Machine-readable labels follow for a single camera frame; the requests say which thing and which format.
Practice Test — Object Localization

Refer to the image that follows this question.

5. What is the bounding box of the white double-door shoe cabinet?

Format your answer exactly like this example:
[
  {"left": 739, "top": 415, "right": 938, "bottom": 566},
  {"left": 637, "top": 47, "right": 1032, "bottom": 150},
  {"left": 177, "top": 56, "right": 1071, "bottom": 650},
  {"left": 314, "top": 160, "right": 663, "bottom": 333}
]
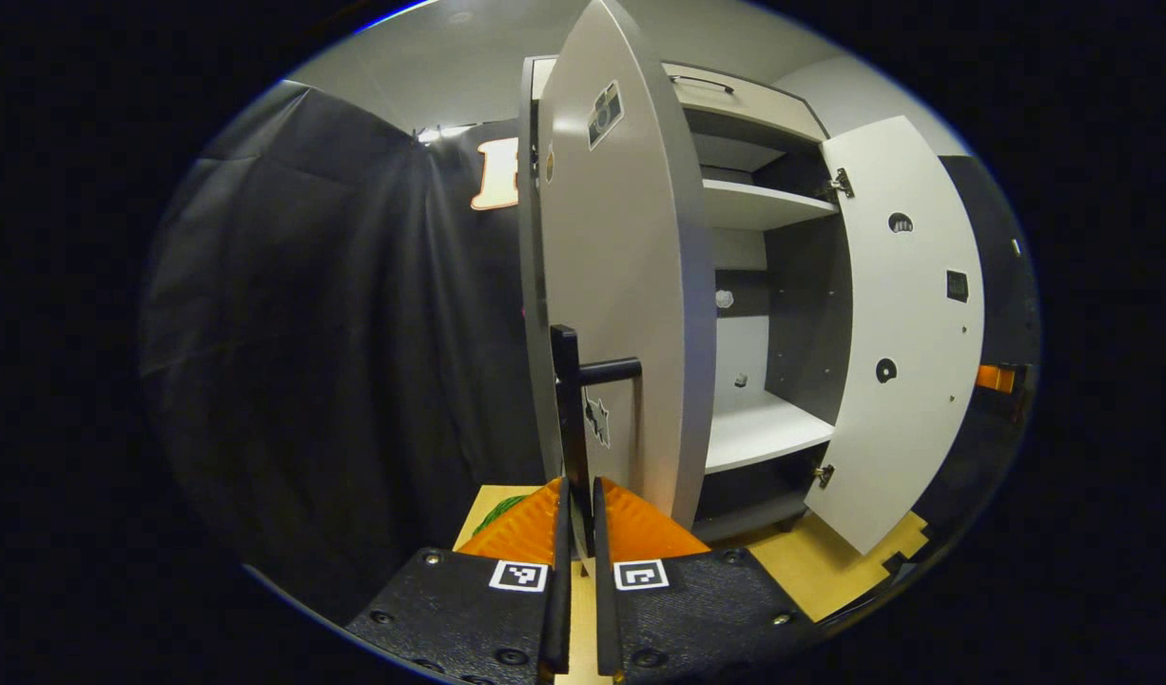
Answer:
[{"left": 516, "top": 0, "right": 986, "bottom": 558}]

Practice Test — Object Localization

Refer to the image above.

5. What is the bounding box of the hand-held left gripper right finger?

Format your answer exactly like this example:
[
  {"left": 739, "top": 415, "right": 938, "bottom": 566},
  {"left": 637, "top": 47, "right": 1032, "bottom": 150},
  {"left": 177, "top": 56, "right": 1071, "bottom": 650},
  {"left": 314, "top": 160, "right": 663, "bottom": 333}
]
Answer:
[{"left": 593, "top": 476, "right": 820, "bottom": 681}]

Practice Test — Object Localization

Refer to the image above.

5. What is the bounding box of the black backdrop cloth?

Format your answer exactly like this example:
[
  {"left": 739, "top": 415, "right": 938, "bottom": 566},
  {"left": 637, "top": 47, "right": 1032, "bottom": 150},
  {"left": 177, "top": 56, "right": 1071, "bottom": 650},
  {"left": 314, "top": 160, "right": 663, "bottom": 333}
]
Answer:
[{"left": 138, "top": 81, "right": 546, "bottom": 624}]

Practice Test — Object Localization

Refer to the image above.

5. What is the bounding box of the green object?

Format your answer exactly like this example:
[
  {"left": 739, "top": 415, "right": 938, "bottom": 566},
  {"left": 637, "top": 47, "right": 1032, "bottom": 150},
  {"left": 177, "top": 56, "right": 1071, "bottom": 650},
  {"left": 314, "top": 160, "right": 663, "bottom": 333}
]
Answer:
[{"left": 472, "top": 494, "right": 530, "bottom": 537}]

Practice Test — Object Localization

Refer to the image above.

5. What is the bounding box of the white cabinet drawer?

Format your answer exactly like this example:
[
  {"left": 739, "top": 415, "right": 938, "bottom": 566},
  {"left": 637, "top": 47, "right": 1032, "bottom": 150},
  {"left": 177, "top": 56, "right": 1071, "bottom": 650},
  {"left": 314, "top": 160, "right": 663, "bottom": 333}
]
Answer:
[{"left": 661, "top": 62, "right": 829, "bottom": 144}]

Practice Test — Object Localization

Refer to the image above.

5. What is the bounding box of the white cabinet door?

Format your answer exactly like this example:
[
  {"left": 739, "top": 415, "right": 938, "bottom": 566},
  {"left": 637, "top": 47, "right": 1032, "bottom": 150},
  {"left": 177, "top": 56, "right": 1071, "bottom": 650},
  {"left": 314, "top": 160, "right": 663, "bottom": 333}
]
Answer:
[
  {"left": 535, "top": 0, "right": 719, "bottom": 534},
  {"left": 804, "top": 116, "right": 986, "bottom": 556}
]

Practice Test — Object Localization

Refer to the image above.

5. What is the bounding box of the black door handle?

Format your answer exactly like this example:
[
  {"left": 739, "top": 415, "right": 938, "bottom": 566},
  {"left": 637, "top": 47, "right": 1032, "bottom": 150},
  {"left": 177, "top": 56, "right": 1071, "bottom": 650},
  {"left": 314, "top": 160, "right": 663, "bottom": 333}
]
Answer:
[{"left": 550, "top": 324, "right": 644, "bottom": 558}]

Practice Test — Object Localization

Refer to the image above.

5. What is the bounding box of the white cabinet shelf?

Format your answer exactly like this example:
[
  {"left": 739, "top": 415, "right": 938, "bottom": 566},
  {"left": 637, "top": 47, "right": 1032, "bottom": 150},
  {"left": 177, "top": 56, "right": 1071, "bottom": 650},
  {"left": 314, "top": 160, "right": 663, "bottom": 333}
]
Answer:
[
  {"left": 703, "top": 390, "right": 836, "bottom": 475},
  {"left": 702, "top": 178, "right": 841, "bottom": 232}
]

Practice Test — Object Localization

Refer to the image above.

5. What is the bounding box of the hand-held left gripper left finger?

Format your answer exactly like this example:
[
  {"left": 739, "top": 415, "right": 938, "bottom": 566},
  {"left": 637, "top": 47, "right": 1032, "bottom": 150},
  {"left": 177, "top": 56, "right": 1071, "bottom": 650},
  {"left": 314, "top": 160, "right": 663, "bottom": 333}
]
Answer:
[{"left": 345, "top": 476, "right": 573, "bottom": 685}]

